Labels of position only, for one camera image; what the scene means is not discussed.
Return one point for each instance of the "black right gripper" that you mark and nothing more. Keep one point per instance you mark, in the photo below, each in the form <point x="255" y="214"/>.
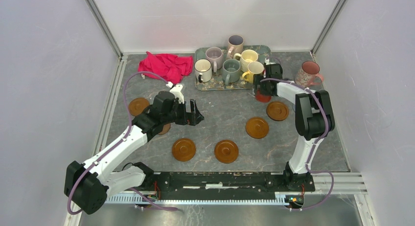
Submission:
<point x="257" y="79"/>

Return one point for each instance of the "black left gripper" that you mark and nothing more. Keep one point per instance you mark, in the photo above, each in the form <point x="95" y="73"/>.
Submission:
<point x="192" y="119"/>

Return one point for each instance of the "red round coaster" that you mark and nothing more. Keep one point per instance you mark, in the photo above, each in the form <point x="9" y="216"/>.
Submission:
<point x="263" y="98"/>

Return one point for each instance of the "glossy wooden ridged coaster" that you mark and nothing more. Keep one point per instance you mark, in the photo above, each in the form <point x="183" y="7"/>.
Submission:
<point x="183" y="149"/>

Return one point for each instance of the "green floral serving tray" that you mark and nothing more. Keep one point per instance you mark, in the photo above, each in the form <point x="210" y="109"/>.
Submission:
<point x="217" y="83"/>

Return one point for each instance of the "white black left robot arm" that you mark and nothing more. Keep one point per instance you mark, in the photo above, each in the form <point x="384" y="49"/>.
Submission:
<point x="89" y="184"/>

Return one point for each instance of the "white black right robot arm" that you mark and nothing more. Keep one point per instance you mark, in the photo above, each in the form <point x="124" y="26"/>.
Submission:
<point x="314" y="117"/>

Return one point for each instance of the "dark brown flat coaster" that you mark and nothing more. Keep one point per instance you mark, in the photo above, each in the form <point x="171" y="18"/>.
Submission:
<point x="165" y="129"/>

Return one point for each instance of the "brown wooden coaster far left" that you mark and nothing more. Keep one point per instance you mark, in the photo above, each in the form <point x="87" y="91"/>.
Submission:
<point x="137" y="105"/>

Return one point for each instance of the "yellow ceramic mug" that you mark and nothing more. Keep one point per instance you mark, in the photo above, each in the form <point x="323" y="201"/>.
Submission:
<point x="254" y="68"/>

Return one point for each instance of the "cream yellow mug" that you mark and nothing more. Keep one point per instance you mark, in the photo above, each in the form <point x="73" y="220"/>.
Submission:
<point x="246" y="57"/>

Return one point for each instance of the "pink floral patterned mug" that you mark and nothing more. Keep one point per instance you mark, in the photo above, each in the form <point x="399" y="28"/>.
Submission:
<point x="309" y="74"/>

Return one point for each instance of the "grey-green ceramic mug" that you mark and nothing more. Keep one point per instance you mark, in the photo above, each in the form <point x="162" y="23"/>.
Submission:
<point x="231" y="71"/>

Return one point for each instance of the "beige pink tall mug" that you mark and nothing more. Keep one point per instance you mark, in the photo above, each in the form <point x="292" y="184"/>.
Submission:
<point x="235" y="45"/>

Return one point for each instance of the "crumpled red cloth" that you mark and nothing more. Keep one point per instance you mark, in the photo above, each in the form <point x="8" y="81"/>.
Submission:
<point x="170" y="67"/>

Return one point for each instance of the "lilac ceramic mug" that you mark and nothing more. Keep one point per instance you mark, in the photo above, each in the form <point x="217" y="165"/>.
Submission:
<point x="216" y="58"/>

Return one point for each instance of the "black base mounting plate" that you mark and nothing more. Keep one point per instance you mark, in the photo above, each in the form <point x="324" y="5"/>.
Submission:
<point x="225" y="185"/>

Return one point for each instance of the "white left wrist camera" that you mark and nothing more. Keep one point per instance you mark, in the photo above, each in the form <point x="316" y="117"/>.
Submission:
<point x="177" y="91"/>

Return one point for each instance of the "white mug black handle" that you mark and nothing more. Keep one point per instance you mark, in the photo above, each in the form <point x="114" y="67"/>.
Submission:
<point x="203" y="70"/>

